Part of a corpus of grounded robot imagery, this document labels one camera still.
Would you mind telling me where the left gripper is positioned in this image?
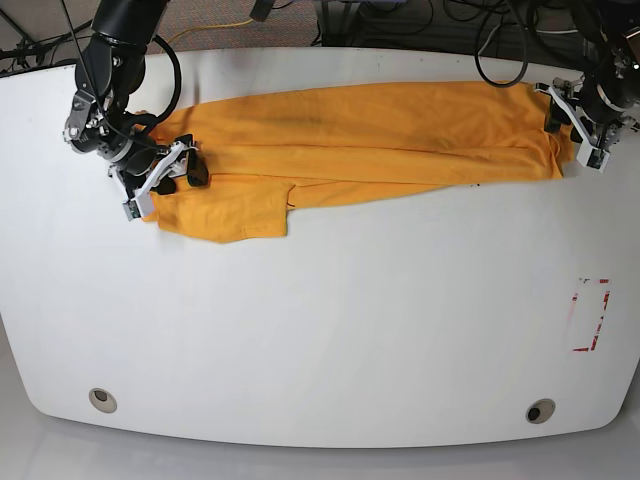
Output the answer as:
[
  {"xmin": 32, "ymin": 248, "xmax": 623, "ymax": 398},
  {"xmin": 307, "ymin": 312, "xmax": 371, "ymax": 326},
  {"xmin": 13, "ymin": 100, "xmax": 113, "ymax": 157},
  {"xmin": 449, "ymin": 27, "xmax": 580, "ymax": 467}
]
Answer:
[{"xmin": 544, "ymin": 64, "xmax": 639, "ymax": 133}]

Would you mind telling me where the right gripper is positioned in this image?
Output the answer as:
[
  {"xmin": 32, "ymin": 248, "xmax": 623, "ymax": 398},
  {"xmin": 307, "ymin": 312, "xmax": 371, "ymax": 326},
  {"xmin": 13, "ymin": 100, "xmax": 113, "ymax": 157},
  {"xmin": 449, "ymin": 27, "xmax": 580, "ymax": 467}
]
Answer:
[{"xmin": 107, "ymin": 144, "xmax": 209, "ymax": 198}]

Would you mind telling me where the yellow T-shirt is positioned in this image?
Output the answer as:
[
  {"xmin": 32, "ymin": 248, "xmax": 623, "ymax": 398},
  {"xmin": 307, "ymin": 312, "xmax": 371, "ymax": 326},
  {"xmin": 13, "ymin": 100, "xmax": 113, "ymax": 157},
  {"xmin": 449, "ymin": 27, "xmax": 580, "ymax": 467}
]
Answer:
[{"xmin": 149, "ymin": 81, "xmax": 574, "ymax": 243}]

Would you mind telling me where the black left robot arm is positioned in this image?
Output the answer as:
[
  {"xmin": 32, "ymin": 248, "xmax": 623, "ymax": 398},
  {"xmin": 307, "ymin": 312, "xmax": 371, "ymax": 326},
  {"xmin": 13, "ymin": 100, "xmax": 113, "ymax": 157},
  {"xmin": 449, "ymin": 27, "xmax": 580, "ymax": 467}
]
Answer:
[{"xmin": 526, "ymin": 1, "xmax": 639, "ymax": 125}]

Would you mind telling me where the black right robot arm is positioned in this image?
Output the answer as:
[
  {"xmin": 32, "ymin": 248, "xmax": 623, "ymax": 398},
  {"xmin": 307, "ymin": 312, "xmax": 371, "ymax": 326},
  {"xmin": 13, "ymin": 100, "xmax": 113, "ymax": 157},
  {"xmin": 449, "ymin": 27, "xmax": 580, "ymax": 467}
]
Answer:
[{"xmin": 64, "ymin": 1, "xmax": 209, "ymax": 198}]

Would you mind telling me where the red tape rectangle marking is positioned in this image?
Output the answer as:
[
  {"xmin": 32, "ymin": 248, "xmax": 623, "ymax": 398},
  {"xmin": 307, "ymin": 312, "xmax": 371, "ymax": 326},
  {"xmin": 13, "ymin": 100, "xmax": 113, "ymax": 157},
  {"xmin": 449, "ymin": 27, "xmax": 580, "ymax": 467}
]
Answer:
[{"xmin": 568, "ymin": 278, "xmax": 612, "ymax": 353}]

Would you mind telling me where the left table grommet hole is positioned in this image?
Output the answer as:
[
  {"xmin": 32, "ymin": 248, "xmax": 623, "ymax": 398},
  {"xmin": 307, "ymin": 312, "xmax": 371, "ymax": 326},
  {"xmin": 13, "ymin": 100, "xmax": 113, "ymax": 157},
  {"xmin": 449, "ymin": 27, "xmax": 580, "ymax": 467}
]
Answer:
[{"xmin": 89, "ymin": 388, "xmax": 117, "ymax": 414}]

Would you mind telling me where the table grommet hole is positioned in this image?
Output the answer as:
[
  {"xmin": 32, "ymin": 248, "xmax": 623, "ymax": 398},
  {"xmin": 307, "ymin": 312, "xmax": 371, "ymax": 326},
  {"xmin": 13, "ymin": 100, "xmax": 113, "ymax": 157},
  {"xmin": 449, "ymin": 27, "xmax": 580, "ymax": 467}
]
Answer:
[
  {"xmin": 89, "ymin": 388, "xmax": 117, "ymax": 414},
  {"xmin": 525, "ymin": 398, "xmax": 556, "ymax": 425}
]

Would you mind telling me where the right table grommet hole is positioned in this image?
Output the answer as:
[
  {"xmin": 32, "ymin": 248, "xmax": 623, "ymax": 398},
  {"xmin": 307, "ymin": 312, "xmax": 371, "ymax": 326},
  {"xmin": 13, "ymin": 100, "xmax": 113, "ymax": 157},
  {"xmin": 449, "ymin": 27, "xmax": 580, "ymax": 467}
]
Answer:
[{"xmin": 525, "ymin": 398, "xmax": 556, "ymax": 425}]

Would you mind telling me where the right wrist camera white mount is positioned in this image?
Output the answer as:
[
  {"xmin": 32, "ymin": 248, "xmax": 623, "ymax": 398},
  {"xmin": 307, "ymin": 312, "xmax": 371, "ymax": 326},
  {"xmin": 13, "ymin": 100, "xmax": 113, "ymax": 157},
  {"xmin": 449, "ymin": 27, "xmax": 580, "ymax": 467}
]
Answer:
[{"xmin": 122, "ymin": 134, "xmax": 198, "ymax": 221}]

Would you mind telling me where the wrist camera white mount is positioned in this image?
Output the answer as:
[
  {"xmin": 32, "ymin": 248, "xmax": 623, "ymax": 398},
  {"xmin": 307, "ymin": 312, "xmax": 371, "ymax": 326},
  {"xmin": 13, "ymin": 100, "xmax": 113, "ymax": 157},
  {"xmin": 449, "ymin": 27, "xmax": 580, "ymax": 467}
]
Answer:
[
  {"xmin": 122, "ymin": 134, "xmax": 198, "ymax": 221},
  {"xmin": 534, "ymin": 77, "xmax": 632, "ymax": 172}
]

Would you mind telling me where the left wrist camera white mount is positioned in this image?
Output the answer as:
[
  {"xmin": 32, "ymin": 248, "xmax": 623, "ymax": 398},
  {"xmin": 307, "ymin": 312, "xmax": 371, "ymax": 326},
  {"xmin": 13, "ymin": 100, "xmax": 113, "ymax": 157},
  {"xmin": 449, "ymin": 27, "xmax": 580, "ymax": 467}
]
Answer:
[{"xmin": 534, "ymin": 77, "xmax": 632, "ymax": 172}]

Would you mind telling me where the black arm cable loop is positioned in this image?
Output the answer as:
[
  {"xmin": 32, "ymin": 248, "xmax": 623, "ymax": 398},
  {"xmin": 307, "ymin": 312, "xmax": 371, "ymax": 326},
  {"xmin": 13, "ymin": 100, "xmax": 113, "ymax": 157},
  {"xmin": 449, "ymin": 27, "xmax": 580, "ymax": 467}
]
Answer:
[{"xmin": 474, "ymin": 0, "xmax": 532, "ymax": 89}]

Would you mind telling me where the yellow floor cable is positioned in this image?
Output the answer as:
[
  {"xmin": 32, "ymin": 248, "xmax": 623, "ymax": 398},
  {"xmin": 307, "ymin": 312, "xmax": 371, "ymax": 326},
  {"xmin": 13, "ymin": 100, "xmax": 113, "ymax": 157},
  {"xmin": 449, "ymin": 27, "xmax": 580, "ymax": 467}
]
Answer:
[{"xmin": 164, "ymin": 17, "xmax": 256, "ymax": 51}]

